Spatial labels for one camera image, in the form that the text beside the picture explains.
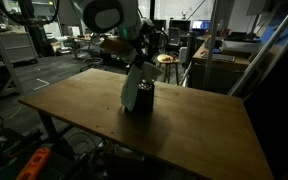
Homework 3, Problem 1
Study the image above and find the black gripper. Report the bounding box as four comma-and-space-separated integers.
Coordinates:
131, 49, 152, 72

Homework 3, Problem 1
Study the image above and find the white towel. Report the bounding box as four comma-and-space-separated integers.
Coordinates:
119, 61, 164, 113

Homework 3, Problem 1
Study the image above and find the black mesh basket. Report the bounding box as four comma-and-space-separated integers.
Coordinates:
132, 79, 156, 113

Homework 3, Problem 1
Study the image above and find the black office chair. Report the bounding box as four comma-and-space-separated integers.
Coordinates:
147, 28, 170, 56

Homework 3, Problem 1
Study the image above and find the round wooden stool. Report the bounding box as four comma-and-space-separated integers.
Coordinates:
156, 53, 182, 86

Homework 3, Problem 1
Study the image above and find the grey mesh office chair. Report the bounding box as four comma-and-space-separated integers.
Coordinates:
168, 27, 182, 48

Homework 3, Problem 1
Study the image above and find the black computer monitor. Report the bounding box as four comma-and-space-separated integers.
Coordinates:
152, 19, 168, 31
169, 19, 192, 33

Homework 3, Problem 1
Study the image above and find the white computer case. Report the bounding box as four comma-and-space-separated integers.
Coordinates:
178, 46, 189, 64

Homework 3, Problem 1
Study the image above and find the black vertical pole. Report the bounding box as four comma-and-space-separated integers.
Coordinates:
148, 0, 157, 21

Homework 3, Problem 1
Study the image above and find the monitor with blue screen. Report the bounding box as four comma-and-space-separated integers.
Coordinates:
191, 19, 212, 31

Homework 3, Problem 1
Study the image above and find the white keyboard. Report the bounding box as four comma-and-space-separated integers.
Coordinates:
200, 53, 237, 63

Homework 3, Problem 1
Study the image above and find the wooden workbench with drawers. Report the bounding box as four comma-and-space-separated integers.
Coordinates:
188, 43, 252, 95

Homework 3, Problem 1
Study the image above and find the black table leg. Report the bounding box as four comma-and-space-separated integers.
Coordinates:
37, 111, 62, 148

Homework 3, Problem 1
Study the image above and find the silver metal tripod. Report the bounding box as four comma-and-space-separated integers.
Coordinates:
180, 0, 288, 98

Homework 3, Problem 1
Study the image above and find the grey cabinet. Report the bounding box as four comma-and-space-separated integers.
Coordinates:
0, 31, 39, 64

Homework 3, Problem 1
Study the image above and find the blue panel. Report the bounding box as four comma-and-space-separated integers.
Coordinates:
259, 9, 288, 46

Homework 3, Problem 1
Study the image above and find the black equipment case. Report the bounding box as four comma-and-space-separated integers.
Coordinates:
0, 128, 42, 158

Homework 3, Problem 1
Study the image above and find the dark green case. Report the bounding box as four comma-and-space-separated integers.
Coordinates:
0, 156, 22, 180

